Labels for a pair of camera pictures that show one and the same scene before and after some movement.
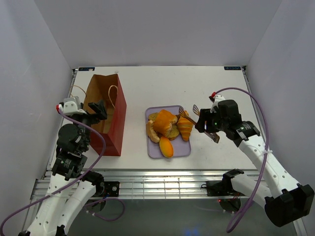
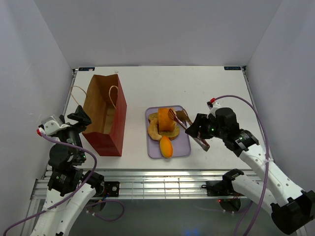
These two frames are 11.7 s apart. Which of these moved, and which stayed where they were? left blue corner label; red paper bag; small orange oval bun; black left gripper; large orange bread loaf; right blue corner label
Moved: large orange bread loaf; black left gripper
Stayed: left blue corner label; small orange oval bun; right blue corner label; red paper bag
